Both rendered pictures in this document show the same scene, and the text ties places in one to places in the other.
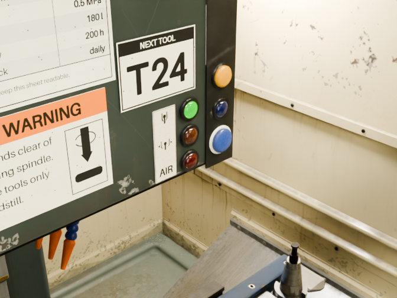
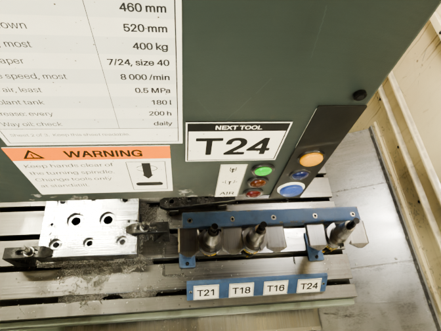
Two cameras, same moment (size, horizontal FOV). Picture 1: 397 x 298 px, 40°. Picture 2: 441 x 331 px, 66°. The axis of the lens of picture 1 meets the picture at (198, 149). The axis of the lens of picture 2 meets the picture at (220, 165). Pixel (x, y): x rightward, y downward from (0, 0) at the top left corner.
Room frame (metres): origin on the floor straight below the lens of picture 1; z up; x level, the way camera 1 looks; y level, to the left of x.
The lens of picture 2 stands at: (0.35, -0.04, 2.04)
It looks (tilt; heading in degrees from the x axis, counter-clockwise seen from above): 61 degrees down; 28
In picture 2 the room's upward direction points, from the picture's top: 11 degrees clockwise
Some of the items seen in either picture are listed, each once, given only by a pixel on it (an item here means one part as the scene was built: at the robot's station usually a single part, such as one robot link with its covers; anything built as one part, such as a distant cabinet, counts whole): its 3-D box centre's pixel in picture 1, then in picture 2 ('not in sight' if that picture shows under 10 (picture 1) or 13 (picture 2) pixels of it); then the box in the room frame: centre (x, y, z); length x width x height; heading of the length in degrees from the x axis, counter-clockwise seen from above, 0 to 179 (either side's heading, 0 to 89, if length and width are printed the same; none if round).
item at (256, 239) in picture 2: not in sight; (257, 234); (0.65, -0.01, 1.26); 0.04 x 0.04 x 0.07
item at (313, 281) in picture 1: (308, 279); (357, 234); (0.84, -0.22, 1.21); 0.07 x 0.05 x 0.01; 42
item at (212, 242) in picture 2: not in sight; (212, 236); (0.58, 0.07, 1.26); 0.04 x 0.04 x 0.07
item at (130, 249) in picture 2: not in sight; (92, 222); (0.45, 0.43, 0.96); 0.29 x 0.23 x 0.05; 132
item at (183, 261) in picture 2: not in sight; (187, 240); (0.58, 0.14, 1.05); 0.10 x 0.05 x 0.30; 42
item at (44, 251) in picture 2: not in sight; (31, 255); (0.27, 0.49, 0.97); 0.13 x 0.03 x 0.15; 132
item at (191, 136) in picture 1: (190, 135); (258, 182); (0.55, 0.01, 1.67); 0.02 x 0.01 x 0.02; 132
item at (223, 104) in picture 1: (221, 109); (300, 175); (0.58, -0.03, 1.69); 0.02 x 0.01 x 0.02; 132
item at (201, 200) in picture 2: not in sight; (197, 202); (0.74, 0.23, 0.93); 0.26 x 0.05 x 0.06; 137
